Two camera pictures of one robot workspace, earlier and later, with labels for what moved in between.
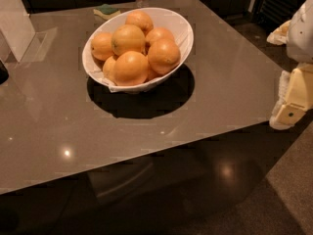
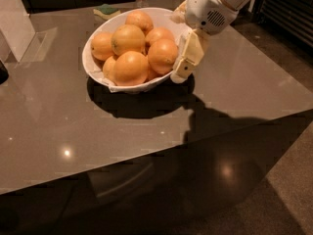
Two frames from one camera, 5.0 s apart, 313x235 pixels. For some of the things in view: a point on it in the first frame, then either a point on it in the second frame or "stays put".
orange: (102, 46) stays put
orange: (163, 56) stays put
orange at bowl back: (140, 19) stays put
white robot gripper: (301, 36) -> (207, 8)
